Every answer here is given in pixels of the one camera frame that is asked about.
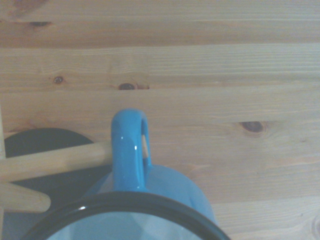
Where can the blue enamel mug black rim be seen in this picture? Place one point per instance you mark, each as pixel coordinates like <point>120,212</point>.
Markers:
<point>127,150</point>

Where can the wooden mug tree black base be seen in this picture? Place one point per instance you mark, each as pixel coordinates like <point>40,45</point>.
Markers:
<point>62,157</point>

